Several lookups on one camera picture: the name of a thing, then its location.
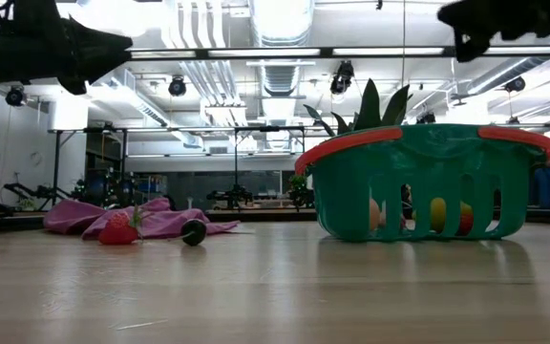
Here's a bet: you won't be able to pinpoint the black background stand frame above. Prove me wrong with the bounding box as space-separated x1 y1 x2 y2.
48 124 307 211

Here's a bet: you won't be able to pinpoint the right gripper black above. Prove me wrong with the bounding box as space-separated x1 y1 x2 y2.
437 0 550 63

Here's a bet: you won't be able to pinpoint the teal basket orange rim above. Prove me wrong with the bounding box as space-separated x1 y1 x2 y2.
294 122 550 244

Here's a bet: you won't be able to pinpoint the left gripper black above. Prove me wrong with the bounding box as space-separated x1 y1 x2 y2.
0 0 134 96

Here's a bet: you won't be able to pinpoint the toy strawberry green leaves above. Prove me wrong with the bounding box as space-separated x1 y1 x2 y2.
97 204 150 247

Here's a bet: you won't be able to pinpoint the yellow toy lemon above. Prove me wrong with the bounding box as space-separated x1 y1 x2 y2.
429 197 463 235

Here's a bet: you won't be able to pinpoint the black aluminium table frame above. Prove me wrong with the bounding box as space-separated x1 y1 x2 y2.
0 45 550 226

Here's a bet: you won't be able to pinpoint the green snake plant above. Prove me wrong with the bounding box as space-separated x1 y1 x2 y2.
303 78 413 138

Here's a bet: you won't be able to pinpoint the silver ventilation duct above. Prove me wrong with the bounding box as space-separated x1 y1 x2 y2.
248 0 315 154

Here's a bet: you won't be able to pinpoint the purple cloth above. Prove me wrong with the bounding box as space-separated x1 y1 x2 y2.
43 197 241 241

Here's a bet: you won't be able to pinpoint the black ceiling spotlight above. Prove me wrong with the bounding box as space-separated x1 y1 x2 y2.
5 85 27 107
329 60 355 96
503 75 527 94
168 75 188 98

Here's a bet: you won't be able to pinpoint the small red toy strawberry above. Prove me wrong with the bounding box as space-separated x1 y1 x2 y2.
459 203 476 236

